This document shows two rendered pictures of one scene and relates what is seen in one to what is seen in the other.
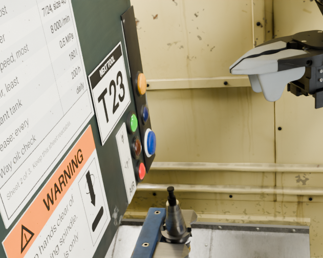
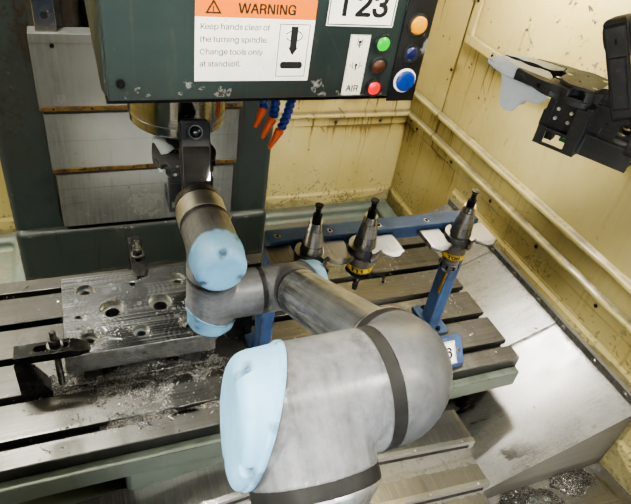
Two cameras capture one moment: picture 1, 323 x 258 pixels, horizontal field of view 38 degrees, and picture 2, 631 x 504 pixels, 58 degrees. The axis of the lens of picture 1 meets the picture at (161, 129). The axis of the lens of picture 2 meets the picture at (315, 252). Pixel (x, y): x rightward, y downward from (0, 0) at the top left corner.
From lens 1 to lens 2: 55 cm
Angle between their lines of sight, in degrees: 41
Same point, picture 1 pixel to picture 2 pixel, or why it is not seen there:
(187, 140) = (598, 214)
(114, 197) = (323, 73)
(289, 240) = (610, 397)
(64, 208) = (256, 25)
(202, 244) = (533, 324)
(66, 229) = (252, 38)
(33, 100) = not seen: outside the picture
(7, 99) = not seen: outside the picture
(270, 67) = (509, 71)
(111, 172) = (329, 53)
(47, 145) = not seen: outside the picture
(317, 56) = (546, 82)
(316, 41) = (575, 79)
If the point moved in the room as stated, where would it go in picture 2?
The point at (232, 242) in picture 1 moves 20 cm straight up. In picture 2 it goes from (559, 348) to (592, 292)
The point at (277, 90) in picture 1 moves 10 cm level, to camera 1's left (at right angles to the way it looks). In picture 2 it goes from (511, 100) to (453, 71)
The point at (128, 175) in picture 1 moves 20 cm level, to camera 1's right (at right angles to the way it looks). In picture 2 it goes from (352, 75) to (456, 139)
